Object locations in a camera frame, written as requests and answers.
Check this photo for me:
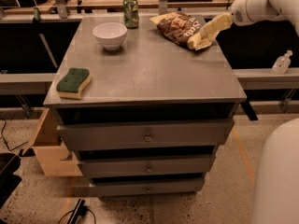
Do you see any brown chip bag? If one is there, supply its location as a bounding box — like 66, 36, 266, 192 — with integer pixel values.
150, 12, 219, 50

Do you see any black floor cable device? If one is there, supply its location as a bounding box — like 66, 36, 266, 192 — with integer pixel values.
57, 199, 96, 224

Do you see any top grey drawer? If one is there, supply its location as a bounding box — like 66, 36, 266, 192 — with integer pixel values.
58, 119, 235, 151

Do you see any bottom grey drawer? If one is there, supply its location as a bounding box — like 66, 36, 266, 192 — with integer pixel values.
89, 175, 205, 197

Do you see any green soda can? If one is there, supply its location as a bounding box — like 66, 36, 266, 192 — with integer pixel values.
123, 0, 139, 29

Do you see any green yellow sponge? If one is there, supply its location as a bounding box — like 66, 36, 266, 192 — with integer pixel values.
56, 68, 91, 100

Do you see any wooden box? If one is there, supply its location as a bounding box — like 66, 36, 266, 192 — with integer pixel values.
21, 108, 82, 176

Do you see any middle grey drawer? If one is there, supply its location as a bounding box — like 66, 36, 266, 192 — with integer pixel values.
78, 155, 215, 178

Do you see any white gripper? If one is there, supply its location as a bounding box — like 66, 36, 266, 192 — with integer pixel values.
200, 0, 282, 37

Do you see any grey drawer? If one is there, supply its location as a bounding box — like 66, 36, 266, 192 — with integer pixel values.
78, 155, 215, 178
89, 175, 205, 197
58, 119, 235, 151

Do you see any white bowl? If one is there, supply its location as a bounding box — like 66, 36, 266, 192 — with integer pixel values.
93, 22, 127, 50

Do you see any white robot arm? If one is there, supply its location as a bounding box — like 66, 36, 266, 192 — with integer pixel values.
231, 0, 299, 224

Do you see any clear sanitizer bottle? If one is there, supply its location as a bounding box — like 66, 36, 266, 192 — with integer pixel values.
272, 50, 292, 75

